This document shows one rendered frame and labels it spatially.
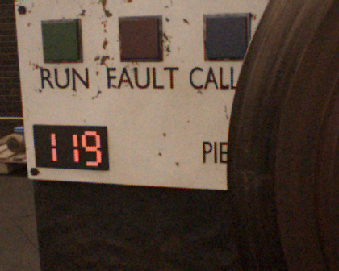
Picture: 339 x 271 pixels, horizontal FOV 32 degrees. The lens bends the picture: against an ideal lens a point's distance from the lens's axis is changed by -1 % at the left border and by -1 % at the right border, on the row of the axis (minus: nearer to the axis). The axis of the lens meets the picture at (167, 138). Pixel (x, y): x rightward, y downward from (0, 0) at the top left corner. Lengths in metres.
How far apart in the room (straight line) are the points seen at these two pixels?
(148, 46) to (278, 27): 0.18
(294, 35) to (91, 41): 0.24
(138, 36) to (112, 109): 0.07
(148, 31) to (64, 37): 0.08
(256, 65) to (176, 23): 0.16
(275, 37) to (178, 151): 0.20
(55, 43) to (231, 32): 0.17
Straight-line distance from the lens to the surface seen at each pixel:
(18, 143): 4.97
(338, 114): 0.36
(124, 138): 0.57
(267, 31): 0.39
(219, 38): 0.53
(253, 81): 0.39
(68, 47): 0.58
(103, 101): 0.57
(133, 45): 0.55
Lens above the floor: 1.22
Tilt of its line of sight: 12 degrees down
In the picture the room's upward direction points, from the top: 2 degrees counter-clockwise
